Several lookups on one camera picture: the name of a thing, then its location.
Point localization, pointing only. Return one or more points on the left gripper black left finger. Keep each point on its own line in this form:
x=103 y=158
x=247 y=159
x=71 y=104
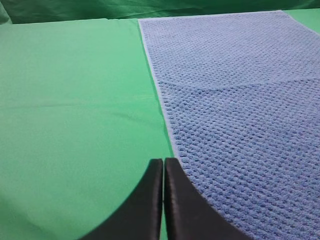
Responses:
x=139 y=217

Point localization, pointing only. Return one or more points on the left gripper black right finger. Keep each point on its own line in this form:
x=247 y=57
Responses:
x=188 y=216

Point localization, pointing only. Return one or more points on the blue waffle-weave towel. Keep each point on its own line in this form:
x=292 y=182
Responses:
x=240 y=95

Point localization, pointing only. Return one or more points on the green backdrop cloth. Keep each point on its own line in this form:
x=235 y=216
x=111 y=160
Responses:
x=41 y=11

